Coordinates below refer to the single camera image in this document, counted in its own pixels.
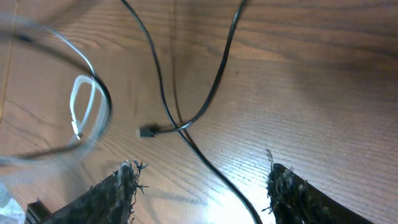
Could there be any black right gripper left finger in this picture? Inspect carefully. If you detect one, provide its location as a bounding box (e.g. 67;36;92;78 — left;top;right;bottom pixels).
24;160;146;224

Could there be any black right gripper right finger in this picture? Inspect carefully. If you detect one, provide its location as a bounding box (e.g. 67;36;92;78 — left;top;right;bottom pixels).
267;163;372;224

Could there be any white usb cable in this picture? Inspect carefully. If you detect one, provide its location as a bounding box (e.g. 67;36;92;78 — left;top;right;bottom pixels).
68;74;108;141

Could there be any black thin usb cable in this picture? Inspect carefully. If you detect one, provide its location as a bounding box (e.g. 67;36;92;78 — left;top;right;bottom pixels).
119;0;264;224

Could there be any black thick cable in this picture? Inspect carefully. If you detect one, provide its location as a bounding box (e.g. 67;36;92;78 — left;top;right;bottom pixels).
0;18;113;166

